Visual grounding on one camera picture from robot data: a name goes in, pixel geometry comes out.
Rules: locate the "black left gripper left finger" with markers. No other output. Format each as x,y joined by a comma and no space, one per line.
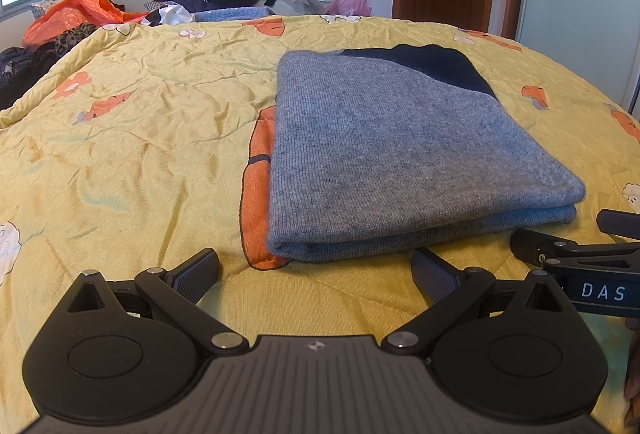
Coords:
174,295

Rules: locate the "clear plastic bag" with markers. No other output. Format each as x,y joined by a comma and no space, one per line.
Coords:
300,7

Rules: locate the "pink plastic bag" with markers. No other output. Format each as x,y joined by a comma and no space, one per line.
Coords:
358,8

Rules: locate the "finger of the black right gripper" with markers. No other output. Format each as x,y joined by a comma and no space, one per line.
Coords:
538,249
618,223

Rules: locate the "dark floral garment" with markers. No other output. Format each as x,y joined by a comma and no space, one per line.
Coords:
21,68

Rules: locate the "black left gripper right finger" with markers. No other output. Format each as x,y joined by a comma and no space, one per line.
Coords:
453,296

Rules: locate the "grey and navy knit sweater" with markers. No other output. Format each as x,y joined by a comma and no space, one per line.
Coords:
377,151

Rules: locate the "person's right hand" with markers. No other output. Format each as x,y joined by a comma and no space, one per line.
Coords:
632,386

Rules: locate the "light blue folded towel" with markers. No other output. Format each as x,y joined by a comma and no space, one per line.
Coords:
233,13

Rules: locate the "orange plastic bag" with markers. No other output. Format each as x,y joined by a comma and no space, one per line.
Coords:
70,14

